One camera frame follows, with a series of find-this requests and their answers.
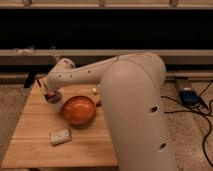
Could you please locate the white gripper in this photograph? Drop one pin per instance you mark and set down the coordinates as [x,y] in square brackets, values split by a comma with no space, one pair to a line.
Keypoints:
[45,89]

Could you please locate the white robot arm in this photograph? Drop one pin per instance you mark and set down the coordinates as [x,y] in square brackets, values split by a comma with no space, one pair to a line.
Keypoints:
[131,101]

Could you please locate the orange bowl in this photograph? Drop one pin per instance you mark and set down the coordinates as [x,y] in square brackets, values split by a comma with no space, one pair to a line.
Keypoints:
[78,110]

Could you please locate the speckled sponge block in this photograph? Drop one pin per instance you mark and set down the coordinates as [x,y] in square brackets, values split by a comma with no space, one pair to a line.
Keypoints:
[60,136]

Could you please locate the small dark brown object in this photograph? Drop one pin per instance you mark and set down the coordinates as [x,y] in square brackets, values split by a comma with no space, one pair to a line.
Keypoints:
[99,103]

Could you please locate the wooden table board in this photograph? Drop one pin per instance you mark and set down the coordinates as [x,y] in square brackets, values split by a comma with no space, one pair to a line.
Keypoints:
[30,145]

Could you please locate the blue power adapter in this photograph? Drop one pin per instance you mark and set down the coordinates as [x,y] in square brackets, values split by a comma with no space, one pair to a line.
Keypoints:
[189,97]

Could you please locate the long metal rail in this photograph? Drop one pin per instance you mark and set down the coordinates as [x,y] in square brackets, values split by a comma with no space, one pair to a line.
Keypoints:
[82,56]

